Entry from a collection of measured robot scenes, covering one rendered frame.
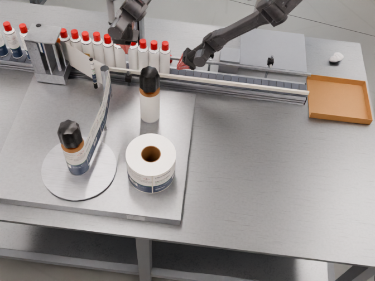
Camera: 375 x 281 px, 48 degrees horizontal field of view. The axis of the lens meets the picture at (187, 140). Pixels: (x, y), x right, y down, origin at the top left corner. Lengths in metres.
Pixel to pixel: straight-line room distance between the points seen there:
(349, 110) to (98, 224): 1.34
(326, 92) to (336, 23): 1.90
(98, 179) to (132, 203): 0.18
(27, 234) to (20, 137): 0.69
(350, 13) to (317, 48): 1.82
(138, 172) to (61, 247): 0.91
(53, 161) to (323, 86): 1.39
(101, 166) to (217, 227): 0.55
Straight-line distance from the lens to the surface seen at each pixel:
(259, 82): 2.18
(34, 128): 2.01
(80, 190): 1.78
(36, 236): 2.48
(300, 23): 4.04
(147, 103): 1.84
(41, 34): 2.01
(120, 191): 1.77
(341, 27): 4.14
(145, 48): 2.03
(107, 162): 1.83
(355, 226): 1.94
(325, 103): 2.26
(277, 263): 2.43
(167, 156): 1.68
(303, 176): 1.97
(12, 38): 2.23
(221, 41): 1.91
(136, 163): 1.66
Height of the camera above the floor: 2.45
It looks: 55 degrees down
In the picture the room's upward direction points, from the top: 6 degrees clockwise
